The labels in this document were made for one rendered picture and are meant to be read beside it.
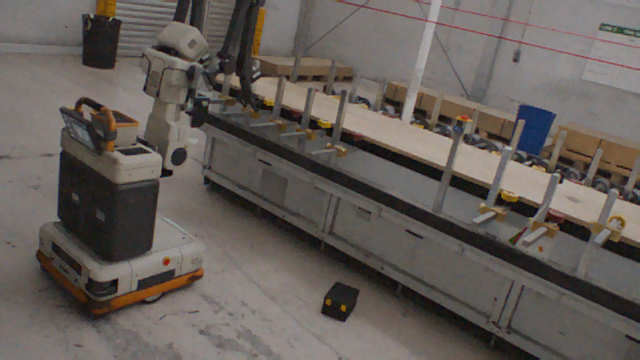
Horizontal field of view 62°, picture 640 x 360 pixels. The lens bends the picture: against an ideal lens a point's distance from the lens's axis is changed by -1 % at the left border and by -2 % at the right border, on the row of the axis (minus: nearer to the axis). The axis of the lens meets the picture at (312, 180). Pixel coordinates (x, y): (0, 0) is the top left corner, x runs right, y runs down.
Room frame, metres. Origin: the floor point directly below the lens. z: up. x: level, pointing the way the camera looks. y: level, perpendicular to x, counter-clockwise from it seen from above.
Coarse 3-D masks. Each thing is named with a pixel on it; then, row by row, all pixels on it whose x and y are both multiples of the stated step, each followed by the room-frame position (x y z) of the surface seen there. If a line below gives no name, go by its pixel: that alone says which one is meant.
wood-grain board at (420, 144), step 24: (264, 96) 3.81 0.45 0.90; (288, 96) 3.98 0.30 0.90; (360, 120) 3.68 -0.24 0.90; (384, 120) 3.85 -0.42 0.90; (384, 144) 3.19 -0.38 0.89; (408, 144) 3.28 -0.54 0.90; (432, 144) 3.42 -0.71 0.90; (456, 168) 2.96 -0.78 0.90; (480, 168) 3.07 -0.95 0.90; (528, 168) 3.33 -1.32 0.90; (528, 192) 2.78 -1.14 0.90; (576, 192) 3.00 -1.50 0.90; (576, 216) 2.54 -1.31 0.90; (624, 240) 2.39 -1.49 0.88
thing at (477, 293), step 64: (320, 128) 3.50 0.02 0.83; (256, 192) 3.81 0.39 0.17; (320, 192) 3.47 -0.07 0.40; (448, 192) 2.93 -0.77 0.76; (384, 256) 3.13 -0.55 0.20; (448, 256) 2.89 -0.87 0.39; (576, 256) 2.49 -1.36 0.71; (448, 320) 2.82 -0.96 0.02; (512, 320) 2.63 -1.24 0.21; (576, 320) 2.46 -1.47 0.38
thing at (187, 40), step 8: (176, 24) 2.77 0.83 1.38; (184, 24) 2.76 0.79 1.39; (168, 32) 2.74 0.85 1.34; (176, 32) 2.72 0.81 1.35; (184, 32) 2.69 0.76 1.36; (192, 32) 2.69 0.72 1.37; (160, 40) 2.72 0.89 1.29; (168, 40) 2.69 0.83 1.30; (176, 40) 2.67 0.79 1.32; (184, 40) 2.66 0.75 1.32; (192, 40) 2.68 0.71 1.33; (200, 40) 2.72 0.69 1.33; (176, 48) 2.65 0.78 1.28; (184, 48) 2.65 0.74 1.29; (192, 48) 2.69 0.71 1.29; (200, 48) 2.73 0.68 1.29; (208, 48) 2.77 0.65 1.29; (184, 56) 2.67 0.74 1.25; (192, 56) 2.69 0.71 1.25; (200, 56) 2.73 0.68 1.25
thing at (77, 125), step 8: (64, 112) 2.35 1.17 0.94; (72, 112) 2.33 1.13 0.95; (80, 112) 2.47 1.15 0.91; (64, 120) 2.39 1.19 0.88; (72, 120) 2.32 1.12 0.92; (80, 120) 2.27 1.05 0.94; (88, 120) 2.26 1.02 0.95; (72, 128) 2.37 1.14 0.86; (80, 128) 2.30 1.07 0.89; (88, 128) 2.24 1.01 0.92; (72, 136) 2.41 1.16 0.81; (80, 136) 2.34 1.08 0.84; (88, 136) 2.27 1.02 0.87; (96, 136) 2.27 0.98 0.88; (104, 136) 2.27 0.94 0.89; (112, 136) 2.28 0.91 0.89; (80, 144) 2.38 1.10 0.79; (88, 144) 2.32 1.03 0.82; (96, 144) 2.28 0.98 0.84; (96, 152) 2.29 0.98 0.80
